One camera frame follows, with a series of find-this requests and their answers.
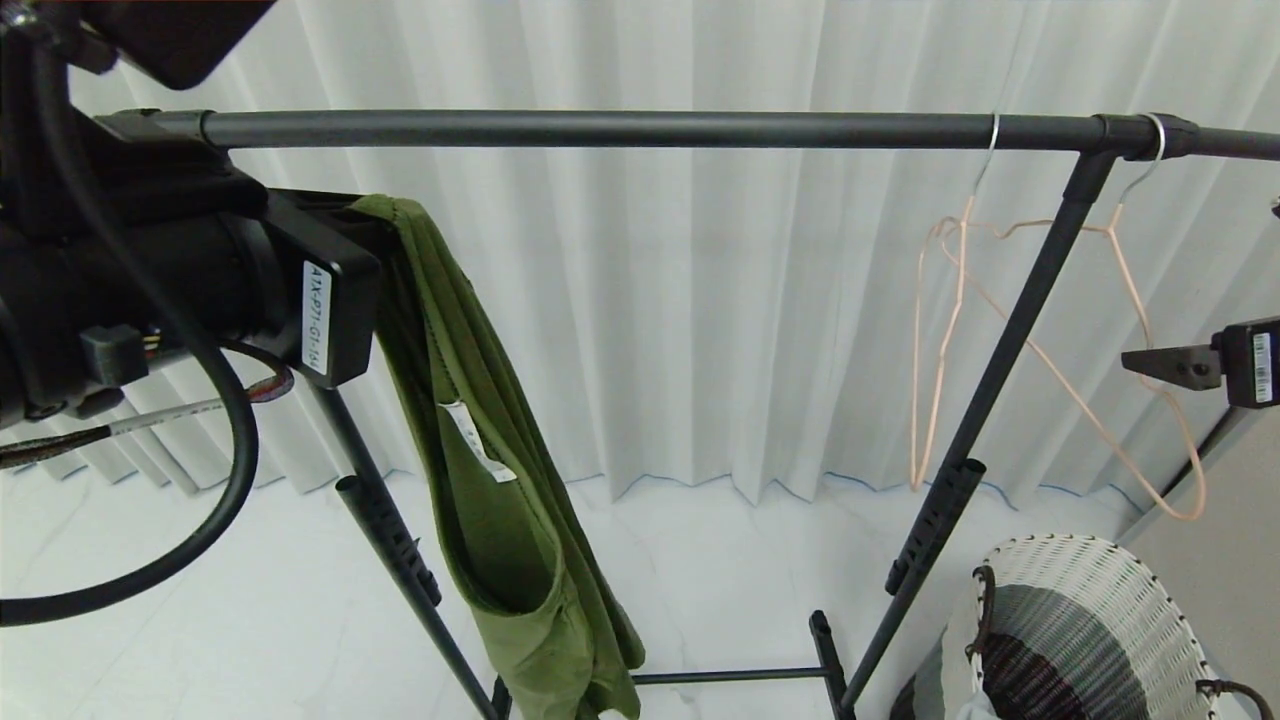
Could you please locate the white laundry basket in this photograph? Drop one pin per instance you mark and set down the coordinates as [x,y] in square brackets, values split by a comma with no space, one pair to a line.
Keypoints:
[1100,580]

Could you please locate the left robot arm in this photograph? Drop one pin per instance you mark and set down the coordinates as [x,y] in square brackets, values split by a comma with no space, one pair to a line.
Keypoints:
[150,420]

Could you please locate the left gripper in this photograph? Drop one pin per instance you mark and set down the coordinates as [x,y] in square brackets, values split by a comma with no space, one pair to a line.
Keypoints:
[350,300]

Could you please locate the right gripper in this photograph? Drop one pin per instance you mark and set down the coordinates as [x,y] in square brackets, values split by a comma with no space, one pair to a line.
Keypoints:
[1245,385]

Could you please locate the white curtain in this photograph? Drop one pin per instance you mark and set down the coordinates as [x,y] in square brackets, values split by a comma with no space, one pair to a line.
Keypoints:
[700,300]

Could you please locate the pink clothes hanger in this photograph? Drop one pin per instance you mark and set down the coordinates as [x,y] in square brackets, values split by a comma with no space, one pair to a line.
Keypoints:
[1100,422]
[915,400]

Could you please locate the green long-sleeved shirt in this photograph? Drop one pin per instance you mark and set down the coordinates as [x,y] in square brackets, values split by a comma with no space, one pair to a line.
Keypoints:
[500,540]

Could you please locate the black clothes rack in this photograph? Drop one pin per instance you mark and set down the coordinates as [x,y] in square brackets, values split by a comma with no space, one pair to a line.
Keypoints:
[600,130]

